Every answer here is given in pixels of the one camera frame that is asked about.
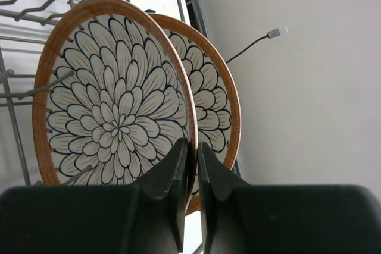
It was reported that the black wall cable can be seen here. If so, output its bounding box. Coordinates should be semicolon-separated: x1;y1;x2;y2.
224;26;289;64

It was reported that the floral plate brown rim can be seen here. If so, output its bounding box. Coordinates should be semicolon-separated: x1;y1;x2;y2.
147;12;242;215
32;0;198;207

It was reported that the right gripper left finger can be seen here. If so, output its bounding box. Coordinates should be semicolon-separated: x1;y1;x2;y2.
1;139;188;253

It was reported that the grey wire dish rack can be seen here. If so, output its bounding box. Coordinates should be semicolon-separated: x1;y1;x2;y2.
1;0;195;210

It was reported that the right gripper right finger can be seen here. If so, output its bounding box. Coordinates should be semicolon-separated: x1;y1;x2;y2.
198;143;380;253

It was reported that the floral plate brown rim front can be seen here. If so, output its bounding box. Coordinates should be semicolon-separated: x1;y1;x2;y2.
32;0;198;207

